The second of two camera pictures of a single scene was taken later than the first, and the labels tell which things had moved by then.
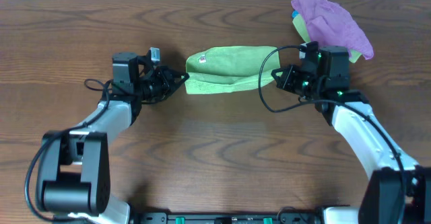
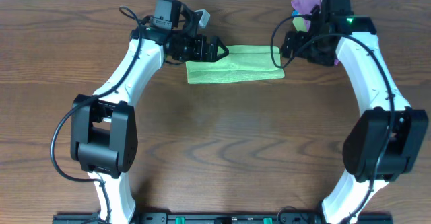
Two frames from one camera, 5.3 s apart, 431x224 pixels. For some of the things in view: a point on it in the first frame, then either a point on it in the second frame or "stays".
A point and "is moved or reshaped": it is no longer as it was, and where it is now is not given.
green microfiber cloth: x=230 y=68 is moved or reshaped
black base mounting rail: x=308 y=217 stays
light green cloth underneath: x=300 y=25 stays
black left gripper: x=167 y=83 -> x=207 y=50
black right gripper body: x=302 y=83 -> x=305 y=47
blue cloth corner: x=294 y=13 stays
